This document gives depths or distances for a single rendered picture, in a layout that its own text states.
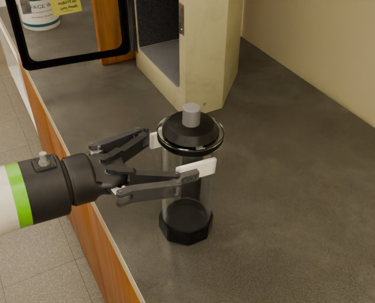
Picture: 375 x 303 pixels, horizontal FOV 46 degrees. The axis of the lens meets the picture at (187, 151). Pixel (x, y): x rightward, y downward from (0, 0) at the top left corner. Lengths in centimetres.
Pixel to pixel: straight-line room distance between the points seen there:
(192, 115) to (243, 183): 32
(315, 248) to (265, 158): 26
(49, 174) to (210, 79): 59
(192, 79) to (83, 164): 50
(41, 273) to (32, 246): 16
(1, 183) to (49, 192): 6
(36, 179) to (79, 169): 6
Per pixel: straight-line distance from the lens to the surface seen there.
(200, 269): 80
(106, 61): 139
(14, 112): 303
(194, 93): 109
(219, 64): 109
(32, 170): 63
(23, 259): 211
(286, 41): 142
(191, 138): 67
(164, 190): 64
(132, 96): 122
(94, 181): 64
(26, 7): 122
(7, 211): 62
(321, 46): 130
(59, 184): 62
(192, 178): 68
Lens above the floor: 159
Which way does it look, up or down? 39 degrees down
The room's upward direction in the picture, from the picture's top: straight up
